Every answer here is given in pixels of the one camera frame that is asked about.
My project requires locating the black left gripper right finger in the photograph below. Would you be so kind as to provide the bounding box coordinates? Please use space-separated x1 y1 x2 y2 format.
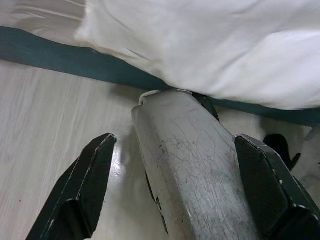
234 134 320 240

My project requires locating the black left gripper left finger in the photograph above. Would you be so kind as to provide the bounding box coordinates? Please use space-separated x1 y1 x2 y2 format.
26 133 117 240

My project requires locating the white cartoon print duvet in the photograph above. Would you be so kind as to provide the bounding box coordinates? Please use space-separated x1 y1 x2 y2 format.
74 0 320 111

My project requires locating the cream sheeted mattress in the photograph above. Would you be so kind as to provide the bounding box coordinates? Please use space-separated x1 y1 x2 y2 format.
0 0 87 48

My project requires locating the teal fabric bed frame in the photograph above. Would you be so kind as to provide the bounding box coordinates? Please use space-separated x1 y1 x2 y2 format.
0 26 320 128

